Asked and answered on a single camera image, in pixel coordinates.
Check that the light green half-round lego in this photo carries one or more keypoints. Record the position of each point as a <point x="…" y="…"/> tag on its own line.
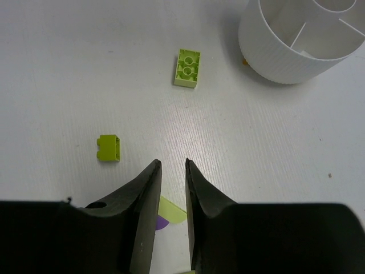
<point x="171" y="212"/>

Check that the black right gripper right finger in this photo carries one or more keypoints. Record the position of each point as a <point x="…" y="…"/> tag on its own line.
<point x="230" y="237"/>

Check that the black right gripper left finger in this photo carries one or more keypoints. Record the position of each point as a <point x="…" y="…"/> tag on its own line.
<point x="114" y="234"/>

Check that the light green upturned lego brick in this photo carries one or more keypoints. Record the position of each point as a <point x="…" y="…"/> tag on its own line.
<point x="187" y="68"/>

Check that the small lime lego brick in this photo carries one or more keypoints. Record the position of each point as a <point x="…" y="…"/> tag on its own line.
<point x="109" y="148"/>

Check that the white round divided container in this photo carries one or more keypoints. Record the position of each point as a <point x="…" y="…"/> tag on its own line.
<point x="290" y="42"/>

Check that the purple half-round lego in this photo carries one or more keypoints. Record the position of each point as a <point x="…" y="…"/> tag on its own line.
<point x="161" y="223"/>

